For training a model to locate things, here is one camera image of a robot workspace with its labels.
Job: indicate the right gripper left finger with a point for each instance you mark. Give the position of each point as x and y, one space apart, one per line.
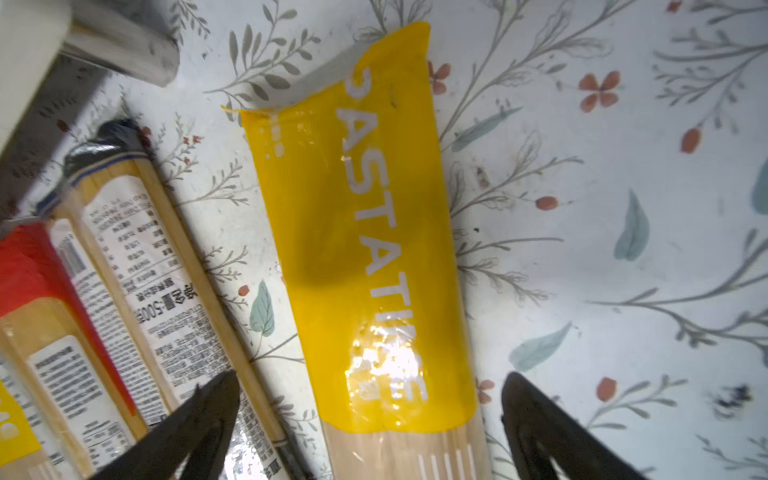
193 440

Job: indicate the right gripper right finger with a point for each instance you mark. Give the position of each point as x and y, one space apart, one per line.
542 436

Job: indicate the dark blue spaghetti bag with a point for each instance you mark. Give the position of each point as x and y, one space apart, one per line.
148 296

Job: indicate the yellow Pastatime spaghetti bag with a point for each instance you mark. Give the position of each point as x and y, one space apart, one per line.
28 449
353 186

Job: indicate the white two-tier shelf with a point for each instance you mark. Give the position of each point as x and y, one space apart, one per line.
35 33

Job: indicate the red spaghetti bag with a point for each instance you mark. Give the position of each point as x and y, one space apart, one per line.
53 347

